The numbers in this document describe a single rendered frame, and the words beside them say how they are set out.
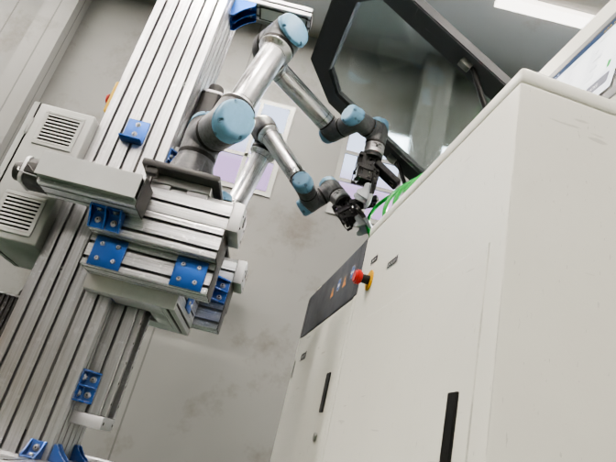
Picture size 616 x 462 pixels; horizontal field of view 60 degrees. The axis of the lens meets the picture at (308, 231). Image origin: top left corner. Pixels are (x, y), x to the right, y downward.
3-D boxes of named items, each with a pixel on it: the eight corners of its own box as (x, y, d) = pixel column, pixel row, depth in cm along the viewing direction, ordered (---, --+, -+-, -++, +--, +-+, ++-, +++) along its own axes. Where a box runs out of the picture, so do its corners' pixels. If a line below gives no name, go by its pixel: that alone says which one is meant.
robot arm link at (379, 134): (364, 118, 202) (379, 130, 207) (357, 143, 198) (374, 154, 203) (379, 112, 196) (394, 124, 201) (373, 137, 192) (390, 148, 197)
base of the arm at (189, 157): (158, 166, 154) (170, 137, 158) (166, 189, 168) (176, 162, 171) (209, 179, 154) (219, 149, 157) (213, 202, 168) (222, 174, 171)
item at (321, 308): (302, 336, 197) (311, 295, 204) (313, 340, 198) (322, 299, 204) (351, 298, 141) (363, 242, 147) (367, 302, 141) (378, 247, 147)
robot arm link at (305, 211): (291, 193, 214) (313, 179, 215) (297, 207, 224) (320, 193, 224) (300, 207, 210) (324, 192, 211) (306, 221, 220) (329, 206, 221)
